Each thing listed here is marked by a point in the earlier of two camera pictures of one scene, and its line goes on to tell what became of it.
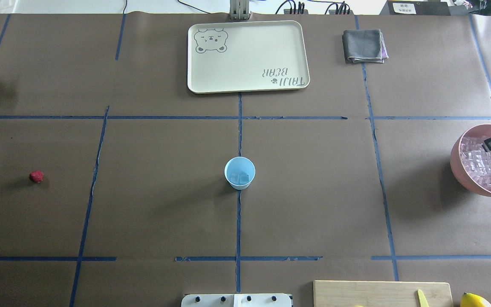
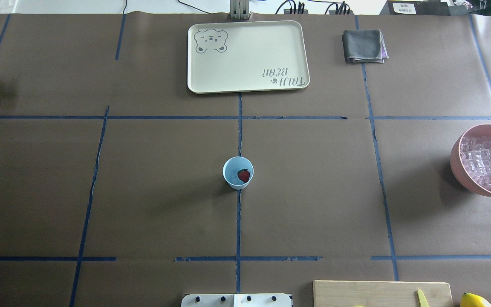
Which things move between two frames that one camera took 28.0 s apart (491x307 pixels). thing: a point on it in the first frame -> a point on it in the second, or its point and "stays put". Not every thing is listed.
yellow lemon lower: x=472 y=300 stays put
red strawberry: x=37 y=176 -> x=244 y=175
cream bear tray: x=250 y=56 stays put
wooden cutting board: x=334 y=293 stays put
